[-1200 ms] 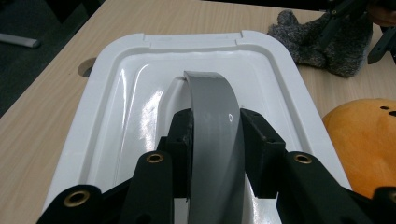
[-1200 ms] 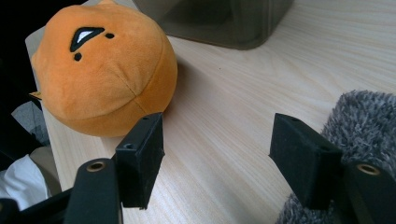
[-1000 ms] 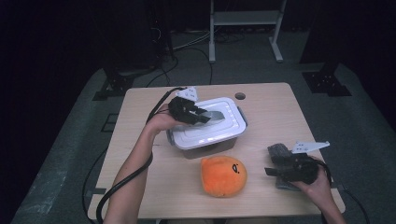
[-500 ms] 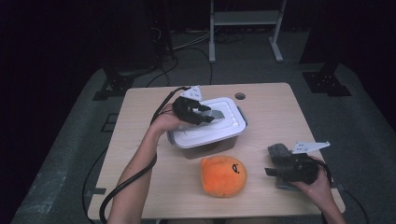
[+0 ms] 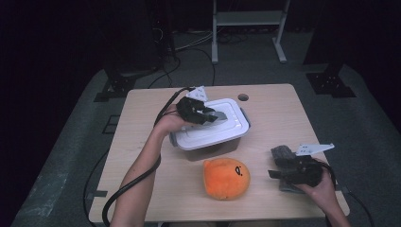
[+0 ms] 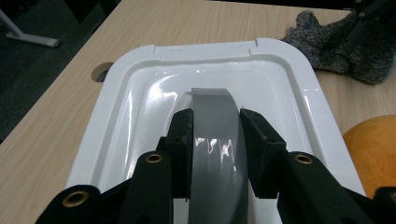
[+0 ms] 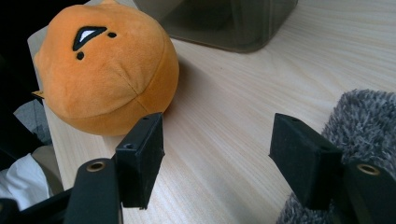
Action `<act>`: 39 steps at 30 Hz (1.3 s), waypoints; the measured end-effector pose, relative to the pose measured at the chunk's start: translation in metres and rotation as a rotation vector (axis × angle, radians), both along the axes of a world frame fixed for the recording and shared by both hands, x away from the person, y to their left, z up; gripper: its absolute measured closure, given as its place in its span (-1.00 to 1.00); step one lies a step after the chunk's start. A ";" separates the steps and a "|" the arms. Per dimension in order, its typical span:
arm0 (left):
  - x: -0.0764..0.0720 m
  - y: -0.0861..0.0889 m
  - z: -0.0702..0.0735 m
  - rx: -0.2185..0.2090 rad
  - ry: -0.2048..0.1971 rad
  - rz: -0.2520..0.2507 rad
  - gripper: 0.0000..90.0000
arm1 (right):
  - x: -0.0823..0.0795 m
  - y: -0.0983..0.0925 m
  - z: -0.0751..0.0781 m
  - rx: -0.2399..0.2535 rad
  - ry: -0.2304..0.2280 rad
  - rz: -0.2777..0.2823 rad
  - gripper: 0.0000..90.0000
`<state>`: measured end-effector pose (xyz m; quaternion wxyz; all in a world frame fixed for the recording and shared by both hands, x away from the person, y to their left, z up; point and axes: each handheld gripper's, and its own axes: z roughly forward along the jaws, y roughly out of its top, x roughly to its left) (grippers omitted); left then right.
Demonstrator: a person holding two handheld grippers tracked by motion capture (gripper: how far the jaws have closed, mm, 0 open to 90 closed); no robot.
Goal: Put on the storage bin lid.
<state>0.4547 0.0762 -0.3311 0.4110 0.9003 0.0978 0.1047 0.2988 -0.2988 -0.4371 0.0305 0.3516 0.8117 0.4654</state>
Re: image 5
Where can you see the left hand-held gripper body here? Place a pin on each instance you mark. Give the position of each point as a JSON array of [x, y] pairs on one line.
[[190, 110]]

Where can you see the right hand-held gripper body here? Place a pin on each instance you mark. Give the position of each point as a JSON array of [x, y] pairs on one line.
[[304, 173]]

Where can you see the white box lid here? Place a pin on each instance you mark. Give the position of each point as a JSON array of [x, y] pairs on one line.
[[217, 132]]

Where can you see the grey plastic container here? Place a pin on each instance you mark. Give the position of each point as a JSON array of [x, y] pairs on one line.
[[214, 151]]

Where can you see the orange plush toy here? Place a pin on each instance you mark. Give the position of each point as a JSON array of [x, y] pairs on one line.
[[225, 178]]

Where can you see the person's left hand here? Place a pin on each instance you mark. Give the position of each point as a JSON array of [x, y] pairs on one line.
[[170, 123]]

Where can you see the person's right hand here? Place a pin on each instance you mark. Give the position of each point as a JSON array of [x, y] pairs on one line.
[[321, 195]]

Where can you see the black tape strip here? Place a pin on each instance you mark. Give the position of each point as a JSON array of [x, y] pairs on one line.
[[96, 194], [342, 189]]

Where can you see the black stand base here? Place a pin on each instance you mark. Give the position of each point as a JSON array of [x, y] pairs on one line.
[[329, 83], [118, 85]]

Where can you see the black floor tape square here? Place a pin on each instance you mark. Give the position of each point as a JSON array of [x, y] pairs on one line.
[[111, 124]]

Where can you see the white metal stand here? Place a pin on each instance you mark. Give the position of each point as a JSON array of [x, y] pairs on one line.
[[249, 18]]

